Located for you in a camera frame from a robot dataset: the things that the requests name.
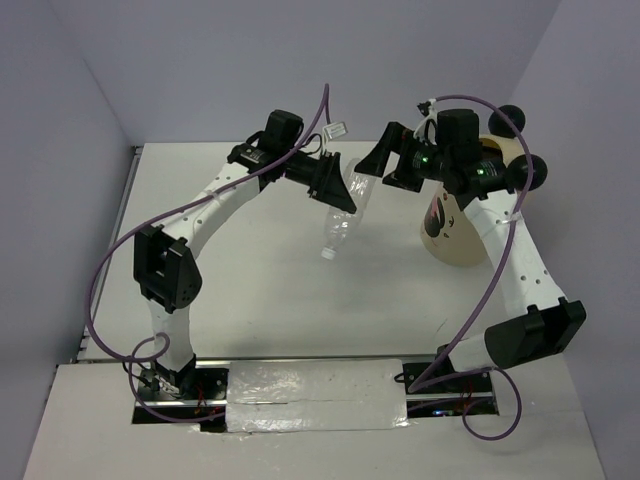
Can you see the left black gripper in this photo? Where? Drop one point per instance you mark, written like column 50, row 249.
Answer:
column 328, row 185

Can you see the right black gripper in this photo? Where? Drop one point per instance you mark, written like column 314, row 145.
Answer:
column 394, row 135

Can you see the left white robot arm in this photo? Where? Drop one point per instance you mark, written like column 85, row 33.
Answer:
column 165, row 252

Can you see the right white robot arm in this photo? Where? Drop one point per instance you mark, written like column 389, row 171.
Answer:
column 486, row 187

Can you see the silver foil base cover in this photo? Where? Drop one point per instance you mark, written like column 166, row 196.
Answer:
column 327, row 395

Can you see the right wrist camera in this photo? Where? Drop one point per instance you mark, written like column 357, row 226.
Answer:
column 426, row 129

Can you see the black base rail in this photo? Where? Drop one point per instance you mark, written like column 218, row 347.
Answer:
column 206, row 401

